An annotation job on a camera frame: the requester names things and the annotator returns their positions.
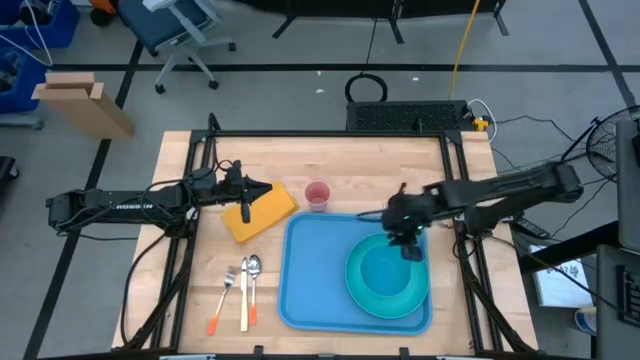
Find blue plastic bowl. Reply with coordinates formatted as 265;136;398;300
359;243;414;300

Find yellow cable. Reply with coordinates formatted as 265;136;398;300
448;0;482;100

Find white paper box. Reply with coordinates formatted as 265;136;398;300
529;244;594;309

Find spoon with orange handle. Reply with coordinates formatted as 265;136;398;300
247;254;263;327

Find knife with cream handle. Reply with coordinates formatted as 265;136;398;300
239;256;250;333

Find black aluminium table frame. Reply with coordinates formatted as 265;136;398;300
117;112;539;354

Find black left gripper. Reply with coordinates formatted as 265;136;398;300
215;159;274;224

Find blue plastic tray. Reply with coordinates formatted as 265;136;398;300
277;211;434;336

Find coiled black cable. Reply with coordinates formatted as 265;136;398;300
343;72;389;104

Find grey monitor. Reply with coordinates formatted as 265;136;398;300
615;118;640;254

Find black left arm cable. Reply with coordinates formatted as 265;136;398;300
119;232;169;346

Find black floor fan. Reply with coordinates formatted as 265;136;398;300
559;104;640;181

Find blue office chair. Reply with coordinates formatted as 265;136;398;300
117;0;237;95

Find black computer case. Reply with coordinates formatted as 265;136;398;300
345;99;475;133

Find black floor cable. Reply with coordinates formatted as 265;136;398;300
492;114;616;201

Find black table legs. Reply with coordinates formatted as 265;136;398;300
272;0;511;45

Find blue storage bin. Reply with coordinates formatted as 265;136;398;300
0;47;49;114
0;0;81;50

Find pink plastic cup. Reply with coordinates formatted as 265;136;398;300
304;180;332;213

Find green plastic plate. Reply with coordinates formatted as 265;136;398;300
344;232;431;320

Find white bin cable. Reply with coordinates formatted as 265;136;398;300
0;0;54;68

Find fork with orange handle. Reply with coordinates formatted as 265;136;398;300
206;266;238;337

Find tall brown cardboard box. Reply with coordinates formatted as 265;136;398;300
31;72;135;141

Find orange cloth napkin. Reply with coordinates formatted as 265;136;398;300
221;180;300;245

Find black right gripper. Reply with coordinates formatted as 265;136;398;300
380;192;437;263

